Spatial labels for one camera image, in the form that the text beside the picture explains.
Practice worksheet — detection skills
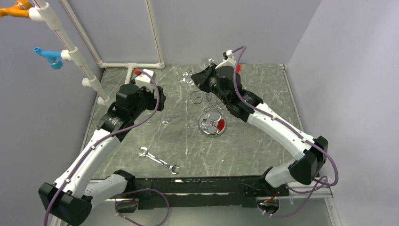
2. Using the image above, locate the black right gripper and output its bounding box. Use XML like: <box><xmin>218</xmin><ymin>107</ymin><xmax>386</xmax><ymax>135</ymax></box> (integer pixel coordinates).
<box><xmin>191</xmin><ymin>63</ymin><xmax>230</xmax><ymax>105</ymax></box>

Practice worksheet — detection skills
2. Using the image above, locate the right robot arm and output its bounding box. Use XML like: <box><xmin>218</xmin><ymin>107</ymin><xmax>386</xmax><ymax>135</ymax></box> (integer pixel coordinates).
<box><xmin>191</xmin><ymin>64</ymin><xmax>328</xmax><ymax>195</ymax></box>

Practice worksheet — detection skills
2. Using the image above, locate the white PVC pipe frame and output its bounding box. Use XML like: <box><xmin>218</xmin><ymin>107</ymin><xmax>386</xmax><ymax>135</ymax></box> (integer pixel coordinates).
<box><xmin>28</xmin><ymin>0</ymin><xmax>165</xmax><ymax>105</ymax></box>

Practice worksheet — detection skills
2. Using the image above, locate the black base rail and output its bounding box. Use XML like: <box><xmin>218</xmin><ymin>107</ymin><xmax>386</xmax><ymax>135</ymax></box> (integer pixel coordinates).
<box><xmin>115</xmin><ymin>170</ymin><xmax>289</xmax><ymax>210</ymax></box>

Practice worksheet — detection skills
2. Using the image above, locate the clear wine glass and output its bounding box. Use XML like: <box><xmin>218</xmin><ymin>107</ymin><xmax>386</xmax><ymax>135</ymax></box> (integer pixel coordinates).
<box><xmin>199</xmin><ymin>57</ymin><xmax>215</xmax><ymax>70</ymax></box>
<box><xmin>144</xmin><ymin>117</ymin><xmax>153</xmax><ymax>125</ymax></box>
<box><xmin>161</xmin><ymin>114</ymin><xmax>174</xmax><ymax>125</ymax></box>
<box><xmin>180</xmin><ymin>71</ymin><xmax>194</xmax><ymax>86</ymax></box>

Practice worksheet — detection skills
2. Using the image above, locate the clear wine glass back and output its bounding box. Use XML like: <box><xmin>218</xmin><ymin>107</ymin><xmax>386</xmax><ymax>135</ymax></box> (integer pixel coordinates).
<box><xmin>199</xmin><ymin>57</ymin><xmax>215</xmax><ymax>70</ymax></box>

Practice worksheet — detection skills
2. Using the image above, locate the silver double open wrench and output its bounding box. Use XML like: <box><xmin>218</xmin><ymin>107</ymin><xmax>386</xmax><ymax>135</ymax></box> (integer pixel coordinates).
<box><xmin>139</xmin><ymin>147</ymin><xmax>180</xmax><ymax>175</ymax></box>

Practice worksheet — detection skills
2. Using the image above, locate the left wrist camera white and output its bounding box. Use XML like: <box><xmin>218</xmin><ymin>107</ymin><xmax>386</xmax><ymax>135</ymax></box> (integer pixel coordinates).
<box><xmin>134</xmin><ymin>68</ymin><xmax>154</xmax><ymax>92</ymax></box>

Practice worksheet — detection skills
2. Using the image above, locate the orange pipe fitting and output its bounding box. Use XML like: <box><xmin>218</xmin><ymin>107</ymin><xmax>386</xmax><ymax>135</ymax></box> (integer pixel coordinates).
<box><xmin>0</xmin><ymin>0</ymin><xmax>33</xmax><ymax>18</ymax></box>

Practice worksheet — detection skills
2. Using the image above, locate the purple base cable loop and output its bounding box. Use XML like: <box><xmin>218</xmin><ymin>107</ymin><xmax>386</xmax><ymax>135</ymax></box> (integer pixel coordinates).
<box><xmin>114</xmin><ymin>187</ymin><xmax>171</xmax><ymax>226</ymax></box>

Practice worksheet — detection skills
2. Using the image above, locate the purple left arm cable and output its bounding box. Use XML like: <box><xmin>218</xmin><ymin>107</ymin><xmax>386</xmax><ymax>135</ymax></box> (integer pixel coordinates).
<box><xmin>43</xmin><ymin>69</ymin><xmax>161</xmax><ymax>226</ymax></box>

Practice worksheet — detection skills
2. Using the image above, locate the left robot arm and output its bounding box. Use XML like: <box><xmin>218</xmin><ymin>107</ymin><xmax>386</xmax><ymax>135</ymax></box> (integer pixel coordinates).
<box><xmin>38</xmin><ymin>83</ymin><xmax>166</xmax><ymax>226</ymax></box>

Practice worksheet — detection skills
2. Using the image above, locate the blue pipe fitting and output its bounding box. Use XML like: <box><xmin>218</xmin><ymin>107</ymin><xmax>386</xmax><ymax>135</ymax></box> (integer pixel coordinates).
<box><xmin>33</xmin><ymin>47</ymin><xmax>63</xmax><ymax>70</ymax></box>

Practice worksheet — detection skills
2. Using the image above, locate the chrome wine glass rack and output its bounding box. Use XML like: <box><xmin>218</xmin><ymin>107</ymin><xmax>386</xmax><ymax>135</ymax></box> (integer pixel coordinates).
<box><xmin>189</xmin><ymin>90</ymin><xmax>227</xmax><ymax>138</ymax></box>

